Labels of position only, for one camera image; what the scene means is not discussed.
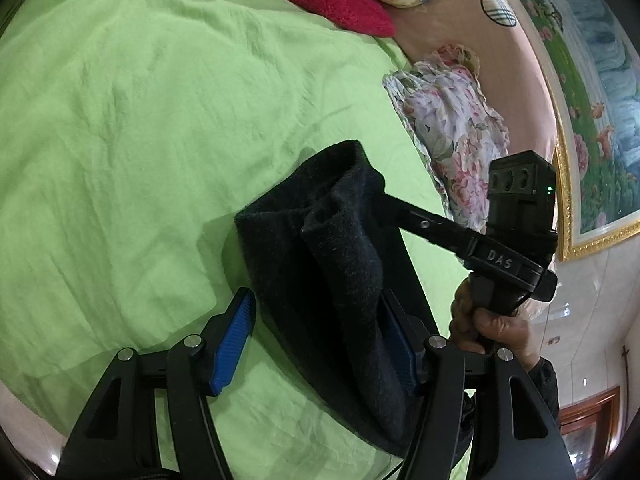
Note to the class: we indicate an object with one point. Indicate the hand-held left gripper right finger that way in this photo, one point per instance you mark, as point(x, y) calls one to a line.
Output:
point(397, 342)

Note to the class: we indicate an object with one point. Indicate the person's right forearm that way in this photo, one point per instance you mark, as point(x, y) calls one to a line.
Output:
point(545, 385)

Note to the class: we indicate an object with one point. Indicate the person's right hand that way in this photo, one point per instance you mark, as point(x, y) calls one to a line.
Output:
point(500, 332)

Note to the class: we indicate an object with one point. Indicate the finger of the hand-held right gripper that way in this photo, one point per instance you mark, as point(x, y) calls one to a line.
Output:
point(430, 225)

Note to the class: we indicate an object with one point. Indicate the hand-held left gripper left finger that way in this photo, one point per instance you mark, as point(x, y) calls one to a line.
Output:
point(232, 345)

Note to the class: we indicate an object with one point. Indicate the gold-framed landscape wall painting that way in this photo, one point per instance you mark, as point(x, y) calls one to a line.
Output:
point(600, 85)

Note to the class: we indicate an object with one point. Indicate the black pants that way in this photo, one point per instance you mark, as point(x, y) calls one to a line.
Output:
point(340, 285)

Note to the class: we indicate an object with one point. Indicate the floral pink pillow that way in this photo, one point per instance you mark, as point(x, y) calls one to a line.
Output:
point(450, 130)

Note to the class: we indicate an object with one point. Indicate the green bed sheet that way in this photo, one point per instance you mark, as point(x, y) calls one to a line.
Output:
point(125, 160)

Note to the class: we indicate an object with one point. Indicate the pink pillow with hearts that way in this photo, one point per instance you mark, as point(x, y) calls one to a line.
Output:
point(440, 25)

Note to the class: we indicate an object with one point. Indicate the wooden cabinet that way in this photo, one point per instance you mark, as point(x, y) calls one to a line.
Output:
point(590, 410)

